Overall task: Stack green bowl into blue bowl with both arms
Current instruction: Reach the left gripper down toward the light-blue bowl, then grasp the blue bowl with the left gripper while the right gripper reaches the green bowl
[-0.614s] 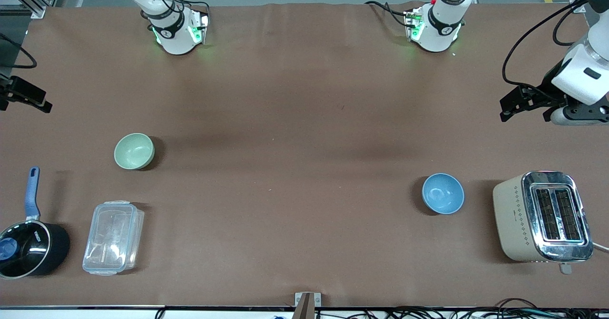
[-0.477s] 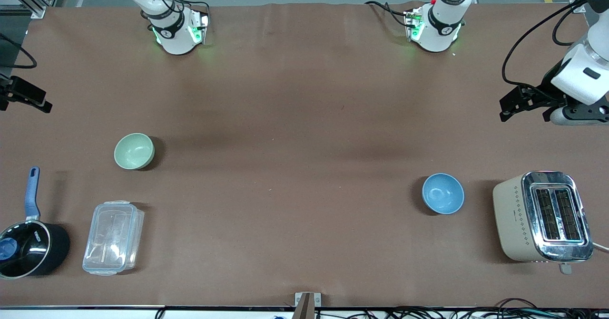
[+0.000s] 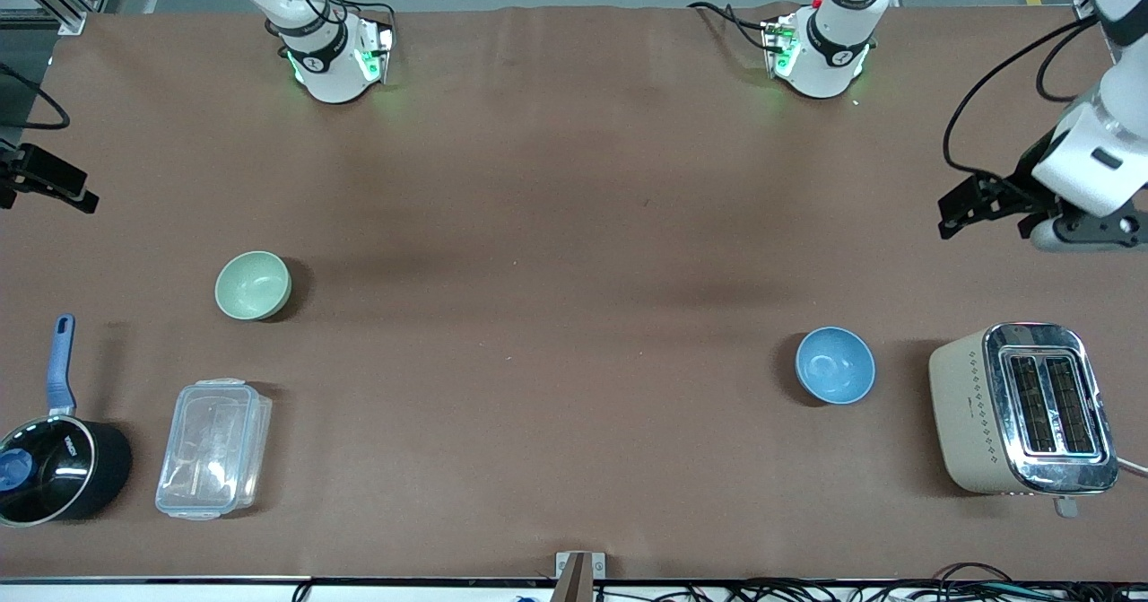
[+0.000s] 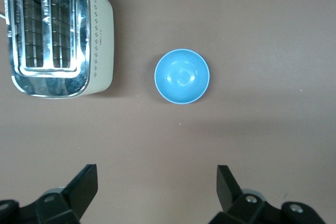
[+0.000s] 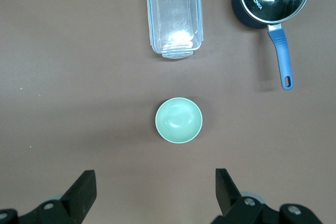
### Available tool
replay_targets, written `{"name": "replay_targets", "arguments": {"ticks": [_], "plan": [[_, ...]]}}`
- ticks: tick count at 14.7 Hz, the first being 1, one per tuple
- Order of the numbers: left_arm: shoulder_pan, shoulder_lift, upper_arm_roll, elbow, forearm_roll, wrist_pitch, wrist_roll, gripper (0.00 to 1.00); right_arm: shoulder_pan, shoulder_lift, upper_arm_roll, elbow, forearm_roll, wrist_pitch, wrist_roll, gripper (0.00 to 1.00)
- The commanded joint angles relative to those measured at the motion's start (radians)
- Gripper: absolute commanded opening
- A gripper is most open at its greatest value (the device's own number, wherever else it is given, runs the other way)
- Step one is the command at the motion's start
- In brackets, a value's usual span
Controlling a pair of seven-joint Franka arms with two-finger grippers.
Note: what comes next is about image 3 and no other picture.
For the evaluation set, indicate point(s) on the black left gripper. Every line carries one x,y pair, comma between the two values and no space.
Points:
1025,177

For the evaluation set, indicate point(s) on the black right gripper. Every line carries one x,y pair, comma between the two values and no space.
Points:
27,171

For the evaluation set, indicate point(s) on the green bowl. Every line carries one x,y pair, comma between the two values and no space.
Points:
253,286

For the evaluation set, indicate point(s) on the blue bowl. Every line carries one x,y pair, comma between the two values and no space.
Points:
834,365

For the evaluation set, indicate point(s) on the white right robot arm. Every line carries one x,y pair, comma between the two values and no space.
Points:
327,73

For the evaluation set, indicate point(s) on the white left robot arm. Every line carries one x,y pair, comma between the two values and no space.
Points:
825,64

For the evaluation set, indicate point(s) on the beige chrome toaster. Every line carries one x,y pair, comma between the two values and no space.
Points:
973,414

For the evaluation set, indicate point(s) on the glass lid blue knob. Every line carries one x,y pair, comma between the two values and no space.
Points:
54,469

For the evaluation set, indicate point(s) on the clear plastic food container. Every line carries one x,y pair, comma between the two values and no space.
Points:
213,449

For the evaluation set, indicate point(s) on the brown table cover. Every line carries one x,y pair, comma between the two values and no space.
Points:
574,180

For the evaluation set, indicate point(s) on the metal edge bracket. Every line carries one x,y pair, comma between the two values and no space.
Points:
599,566

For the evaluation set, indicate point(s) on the brown post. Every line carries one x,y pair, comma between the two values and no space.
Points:
574,580

